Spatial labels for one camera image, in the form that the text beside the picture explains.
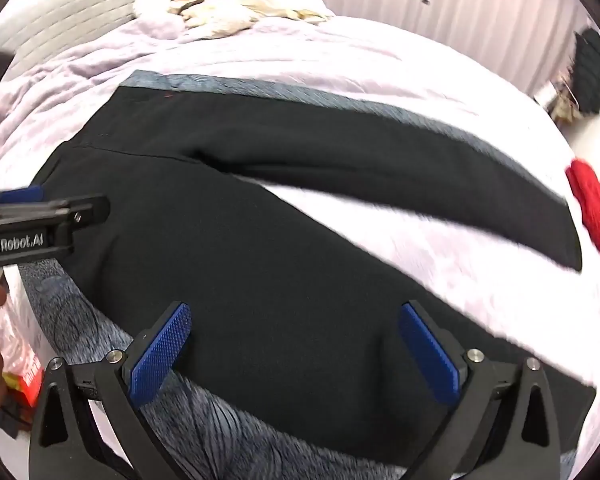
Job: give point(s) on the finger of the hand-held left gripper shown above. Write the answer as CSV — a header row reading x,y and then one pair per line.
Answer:
x,y
22,195
80,210

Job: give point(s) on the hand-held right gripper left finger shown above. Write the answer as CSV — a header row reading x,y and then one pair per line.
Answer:
x,y
160,355

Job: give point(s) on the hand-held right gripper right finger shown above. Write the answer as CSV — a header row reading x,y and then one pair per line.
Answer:
x,y
430,355

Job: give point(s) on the black pants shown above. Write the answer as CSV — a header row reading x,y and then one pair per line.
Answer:
x,y
280,260

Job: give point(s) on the grey furry blanket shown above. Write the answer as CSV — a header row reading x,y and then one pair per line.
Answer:
x,y
220,435

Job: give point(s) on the red and white plastic bag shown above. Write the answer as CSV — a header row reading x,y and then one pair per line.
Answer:
x,y
22,355

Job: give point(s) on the grey padded headboard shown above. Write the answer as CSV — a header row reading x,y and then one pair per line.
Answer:
x,y
70,10

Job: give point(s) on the red knit garment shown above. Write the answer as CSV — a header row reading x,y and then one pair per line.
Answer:
x,y
597,210

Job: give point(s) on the beige crumpled plush cloth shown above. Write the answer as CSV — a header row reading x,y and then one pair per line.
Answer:
x,y
230,5

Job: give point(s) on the beige clutter pile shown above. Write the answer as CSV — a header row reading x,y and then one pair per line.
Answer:
x,y
562,102

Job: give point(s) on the purple plush blanket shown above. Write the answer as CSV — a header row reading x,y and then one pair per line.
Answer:
x,y
380,60

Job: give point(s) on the black knit garment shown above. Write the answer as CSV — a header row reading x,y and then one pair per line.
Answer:
x,y
592,70

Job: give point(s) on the pale pleated curtain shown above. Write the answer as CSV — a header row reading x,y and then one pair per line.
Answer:
x,y
480,10

